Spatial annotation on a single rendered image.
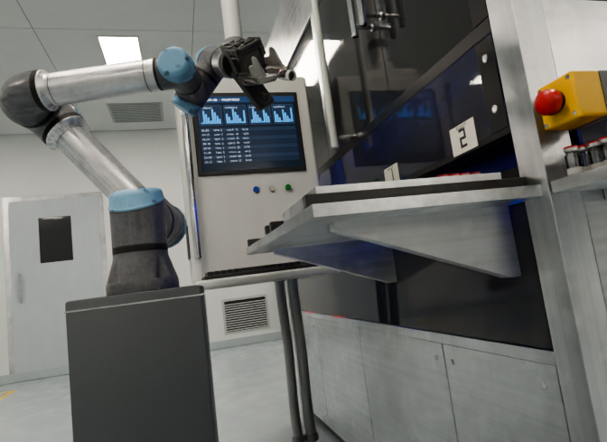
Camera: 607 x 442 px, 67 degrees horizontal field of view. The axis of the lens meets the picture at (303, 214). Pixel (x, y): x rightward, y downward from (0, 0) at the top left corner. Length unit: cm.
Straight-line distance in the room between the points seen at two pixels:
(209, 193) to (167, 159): 477
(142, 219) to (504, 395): 82
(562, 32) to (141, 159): 583
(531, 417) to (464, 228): 37
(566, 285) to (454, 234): 19
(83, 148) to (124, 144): 523
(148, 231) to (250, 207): 70
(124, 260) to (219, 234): 66
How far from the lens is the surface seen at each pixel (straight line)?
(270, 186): 169
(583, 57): 100
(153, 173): 638
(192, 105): 123
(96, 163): 126
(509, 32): 94
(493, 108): 95
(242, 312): 621
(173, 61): 111
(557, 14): 100
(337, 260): 128
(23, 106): 126
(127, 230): 103
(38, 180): 656
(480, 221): 88
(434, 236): 83
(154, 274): 101
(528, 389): 99
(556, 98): 81
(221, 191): 167
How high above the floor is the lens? 78
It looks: 8 degrees up
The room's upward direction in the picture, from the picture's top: 7 degrees counter-clockwise
